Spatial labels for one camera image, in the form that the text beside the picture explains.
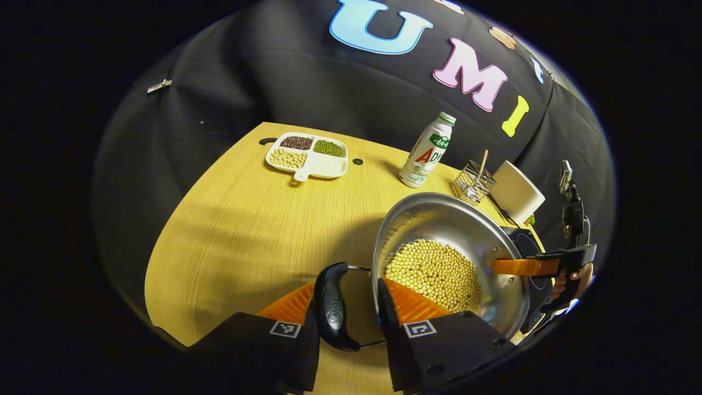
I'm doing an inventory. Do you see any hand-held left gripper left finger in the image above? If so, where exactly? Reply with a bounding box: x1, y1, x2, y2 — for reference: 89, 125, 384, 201
159, 280, 321, 395

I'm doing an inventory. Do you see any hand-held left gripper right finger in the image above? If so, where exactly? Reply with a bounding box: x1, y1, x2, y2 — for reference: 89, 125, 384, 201
377, 277, 519, 395

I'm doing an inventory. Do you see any black induction cooktop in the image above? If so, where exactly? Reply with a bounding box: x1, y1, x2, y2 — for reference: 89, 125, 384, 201
502, 226, 554, 335

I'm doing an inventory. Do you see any steel pot with black handle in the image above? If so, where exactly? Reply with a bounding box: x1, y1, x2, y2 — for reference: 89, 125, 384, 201
313, 192, 531, 352

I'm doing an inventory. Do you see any white toaster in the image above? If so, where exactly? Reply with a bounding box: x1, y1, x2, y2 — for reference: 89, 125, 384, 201
489, 160, 546, 224

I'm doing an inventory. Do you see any pile of soybeans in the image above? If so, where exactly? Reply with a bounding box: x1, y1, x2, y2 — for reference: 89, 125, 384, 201
384, 239, 484, 314

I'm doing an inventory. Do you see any white drink bottle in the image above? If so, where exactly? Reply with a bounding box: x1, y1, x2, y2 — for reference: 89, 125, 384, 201
398, 112, 457, 189

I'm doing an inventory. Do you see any white divided dish of beans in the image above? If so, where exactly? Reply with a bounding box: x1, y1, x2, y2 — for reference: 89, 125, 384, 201
265, 132, 349, 182

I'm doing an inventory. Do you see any black backdrop cloth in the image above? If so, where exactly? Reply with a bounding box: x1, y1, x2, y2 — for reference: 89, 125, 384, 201
93, 0, 615, 330

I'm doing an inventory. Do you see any toaster power cable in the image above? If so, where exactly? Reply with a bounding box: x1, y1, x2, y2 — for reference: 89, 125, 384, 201
488, 195, 522, 228

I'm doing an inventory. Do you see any wire utensil holder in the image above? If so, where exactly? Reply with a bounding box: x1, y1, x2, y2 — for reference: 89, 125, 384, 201
454, 160, 497, 204

